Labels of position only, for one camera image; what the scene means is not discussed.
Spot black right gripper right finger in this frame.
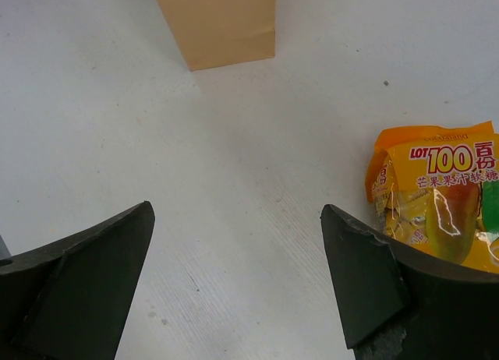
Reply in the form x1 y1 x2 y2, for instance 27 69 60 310
320 204 498 360

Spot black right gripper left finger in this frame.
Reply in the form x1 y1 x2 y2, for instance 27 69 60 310
1 201 155 359

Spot orange yellow candy bag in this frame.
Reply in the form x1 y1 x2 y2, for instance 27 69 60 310
365 122 498 274

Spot brown paper bag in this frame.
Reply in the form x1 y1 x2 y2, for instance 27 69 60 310
157 0 276 71

